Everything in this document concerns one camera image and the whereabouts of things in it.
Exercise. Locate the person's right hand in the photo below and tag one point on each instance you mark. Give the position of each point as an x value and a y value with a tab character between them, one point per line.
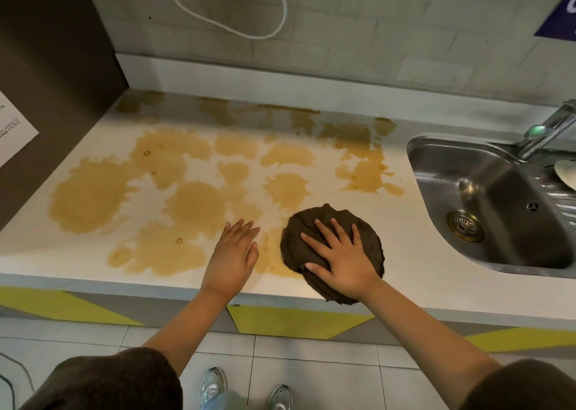
351	265

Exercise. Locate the person's left hand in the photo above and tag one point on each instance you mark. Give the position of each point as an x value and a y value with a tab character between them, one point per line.
229	261

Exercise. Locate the dark brown cleaning cloth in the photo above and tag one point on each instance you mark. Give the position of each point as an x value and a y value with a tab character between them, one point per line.
297	252

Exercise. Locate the person's right forearm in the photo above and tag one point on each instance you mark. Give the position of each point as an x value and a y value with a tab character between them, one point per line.
418	333

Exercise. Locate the person's left forearm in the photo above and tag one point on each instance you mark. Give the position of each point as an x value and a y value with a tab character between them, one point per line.
189	328

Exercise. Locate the white countertop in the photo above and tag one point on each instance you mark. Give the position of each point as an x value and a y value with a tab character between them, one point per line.
427	252

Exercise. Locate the person's left silver shoe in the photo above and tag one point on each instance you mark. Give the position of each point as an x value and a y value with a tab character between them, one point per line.
212	385

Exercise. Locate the person's silver shoe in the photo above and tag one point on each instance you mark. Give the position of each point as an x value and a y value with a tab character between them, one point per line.
212	385
280	398

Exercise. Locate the person's right silver shoe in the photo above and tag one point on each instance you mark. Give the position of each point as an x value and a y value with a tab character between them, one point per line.
280	398

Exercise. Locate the yellow grey cabinet front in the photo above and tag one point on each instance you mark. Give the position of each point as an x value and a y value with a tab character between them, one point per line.
292	322

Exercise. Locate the brass sink drain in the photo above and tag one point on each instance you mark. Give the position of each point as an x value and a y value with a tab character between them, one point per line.
465	226

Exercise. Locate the light blue jeans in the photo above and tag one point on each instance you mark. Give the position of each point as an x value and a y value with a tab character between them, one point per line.
229	403

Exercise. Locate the brown liquid spill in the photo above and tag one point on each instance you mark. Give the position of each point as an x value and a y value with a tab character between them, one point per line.
90	198

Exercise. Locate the stainless steel sink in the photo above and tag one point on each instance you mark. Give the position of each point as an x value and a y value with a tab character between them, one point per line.
495	184

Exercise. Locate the brown knit sweater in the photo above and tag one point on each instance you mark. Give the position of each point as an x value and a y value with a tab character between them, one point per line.
112	382

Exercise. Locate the white backsplash ledge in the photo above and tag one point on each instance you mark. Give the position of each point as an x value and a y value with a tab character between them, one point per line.
270	86

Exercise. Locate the white saucer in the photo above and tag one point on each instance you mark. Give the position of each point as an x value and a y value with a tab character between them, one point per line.
568	175

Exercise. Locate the chrome faucet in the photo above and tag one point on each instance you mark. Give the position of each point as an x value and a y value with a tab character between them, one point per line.
553	126

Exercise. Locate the white paper notice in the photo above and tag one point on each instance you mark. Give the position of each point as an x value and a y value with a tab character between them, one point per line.
13	140

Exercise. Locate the dark brown side panel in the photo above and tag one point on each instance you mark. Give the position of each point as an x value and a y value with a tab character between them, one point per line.
54	63

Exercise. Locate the blue wall sign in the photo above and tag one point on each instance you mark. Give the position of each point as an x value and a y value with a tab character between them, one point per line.
562	23

